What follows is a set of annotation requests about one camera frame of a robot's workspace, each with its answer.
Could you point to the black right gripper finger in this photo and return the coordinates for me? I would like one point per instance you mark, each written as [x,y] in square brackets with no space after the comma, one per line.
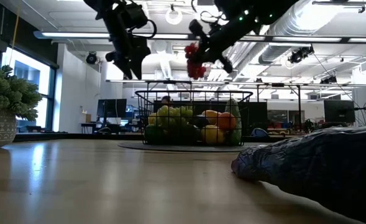
[207,54]

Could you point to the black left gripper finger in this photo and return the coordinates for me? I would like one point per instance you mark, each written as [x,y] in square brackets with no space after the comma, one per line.
[125,63]
[140,53]

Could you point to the red grape bunch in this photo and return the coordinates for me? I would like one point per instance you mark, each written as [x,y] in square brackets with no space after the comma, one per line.
[195,70]

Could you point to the tall bumpy green vegetable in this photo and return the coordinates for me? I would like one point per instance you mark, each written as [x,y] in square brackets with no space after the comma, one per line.
[234,107]

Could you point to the yellow bell pepper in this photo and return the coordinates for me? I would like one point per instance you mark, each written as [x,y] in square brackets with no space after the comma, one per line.
[152,119]

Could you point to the green grape bunch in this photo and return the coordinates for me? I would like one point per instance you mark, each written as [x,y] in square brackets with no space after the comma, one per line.
[170,113]

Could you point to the small purple green vegetable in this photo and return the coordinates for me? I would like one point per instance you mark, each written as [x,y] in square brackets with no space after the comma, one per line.
[201,122]

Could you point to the small orange fruit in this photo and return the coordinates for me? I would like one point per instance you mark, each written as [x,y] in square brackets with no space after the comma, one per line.
[226,121]

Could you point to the round green fruit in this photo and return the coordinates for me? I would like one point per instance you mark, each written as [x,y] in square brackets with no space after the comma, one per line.
[151,135]

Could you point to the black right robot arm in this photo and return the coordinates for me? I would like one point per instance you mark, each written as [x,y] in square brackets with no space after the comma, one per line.
[279,9]

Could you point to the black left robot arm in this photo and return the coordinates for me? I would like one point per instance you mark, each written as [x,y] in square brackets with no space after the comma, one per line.
[100,6]

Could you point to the black ceiling spot lamp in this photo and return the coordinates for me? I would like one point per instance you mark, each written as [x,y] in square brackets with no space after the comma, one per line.
[300,54]
[329,80]
[91,58]

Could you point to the black computer monitor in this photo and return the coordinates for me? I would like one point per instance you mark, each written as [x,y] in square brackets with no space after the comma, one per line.
[339,110]
[111,108]

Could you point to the person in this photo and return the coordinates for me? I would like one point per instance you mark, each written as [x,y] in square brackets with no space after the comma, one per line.
[166,100]

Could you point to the long ceiling light strip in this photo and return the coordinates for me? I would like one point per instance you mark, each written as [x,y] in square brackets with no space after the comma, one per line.
[61,35]

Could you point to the small cardboard box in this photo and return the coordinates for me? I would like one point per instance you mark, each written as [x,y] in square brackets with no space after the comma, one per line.
[88,118]

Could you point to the round grey woven placemat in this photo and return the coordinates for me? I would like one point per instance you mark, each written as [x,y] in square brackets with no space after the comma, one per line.
[130,146]

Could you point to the window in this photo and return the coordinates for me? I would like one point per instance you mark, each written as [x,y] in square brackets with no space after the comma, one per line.
[46,93]

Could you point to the blue chair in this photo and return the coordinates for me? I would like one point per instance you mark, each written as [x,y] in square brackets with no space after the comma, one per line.
[259,133]

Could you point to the black ceiling track fixture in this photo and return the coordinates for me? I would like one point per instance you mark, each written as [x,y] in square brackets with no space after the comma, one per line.
[338,2]

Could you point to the succulent in patterned pot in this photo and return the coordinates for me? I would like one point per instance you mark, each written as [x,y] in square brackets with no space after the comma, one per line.
[8,93]

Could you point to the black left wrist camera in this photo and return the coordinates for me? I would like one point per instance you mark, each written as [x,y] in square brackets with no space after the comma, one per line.
[134,15]

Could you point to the silver ventilation duct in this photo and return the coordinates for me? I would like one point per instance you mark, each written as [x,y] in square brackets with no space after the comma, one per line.
[286,49]

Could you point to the black background metal frame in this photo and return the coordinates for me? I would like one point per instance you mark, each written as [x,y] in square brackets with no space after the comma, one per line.
[299,102]

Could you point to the black table edge rail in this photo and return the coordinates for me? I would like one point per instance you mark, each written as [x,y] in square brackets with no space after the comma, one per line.
[61,137]

